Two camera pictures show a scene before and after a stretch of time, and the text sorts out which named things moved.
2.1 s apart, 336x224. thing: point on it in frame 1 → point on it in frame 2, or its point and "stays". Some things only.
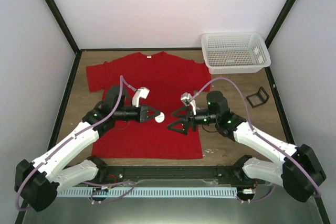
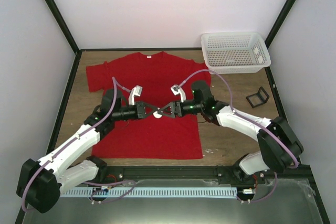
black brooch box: x=258 y=98 stays
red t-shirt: x=167 y=77 stays
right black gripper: x=190 y=117 → x=178 y=109
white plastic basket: x=233 y=53 stays
